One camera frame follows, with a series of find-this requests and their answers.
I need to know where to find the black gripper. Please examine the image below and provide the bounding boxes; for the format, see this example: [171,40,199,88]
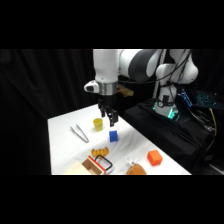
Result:
[97,93,119,128]

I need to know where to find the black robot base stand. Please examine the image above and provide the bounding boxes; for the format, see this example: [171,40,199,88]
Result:
[121,99,224,176]

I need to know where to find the yellow plastic cup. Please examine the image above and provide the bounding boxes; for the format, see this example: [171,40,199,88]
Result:
[92,117,104,132]

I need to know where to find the blue cube block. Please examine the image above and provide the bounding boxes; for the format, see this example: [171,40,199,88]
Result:
[108,130,119,143]

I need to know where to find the silver metal tongs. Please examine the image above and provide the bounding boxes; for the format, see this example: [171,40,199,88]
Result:
[70,123,90,144]

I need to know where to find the brown toy croissant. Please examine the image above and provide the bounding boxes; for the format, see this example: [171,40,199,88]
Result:
[90,147,110,158]

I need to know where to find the light wooden cabinet box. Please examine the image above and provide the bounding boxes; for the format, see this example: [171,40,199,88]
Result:
[63,161,92,176]

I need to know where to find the orange cube block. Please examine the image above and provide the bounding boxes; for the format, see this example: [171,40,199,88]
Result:
[147,149,164,167]

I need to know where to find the black curtain backdrop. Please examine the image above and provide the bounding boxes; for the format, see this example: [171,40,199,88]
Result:
[0,48,224,176]

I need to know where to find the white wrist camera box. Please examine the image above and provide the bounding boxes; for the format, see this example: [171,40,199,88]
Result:
[83,80,100,95]

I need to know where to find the yellow cable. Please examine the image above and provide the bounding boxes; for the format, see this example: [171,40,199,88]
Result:
[209,108,218,138]

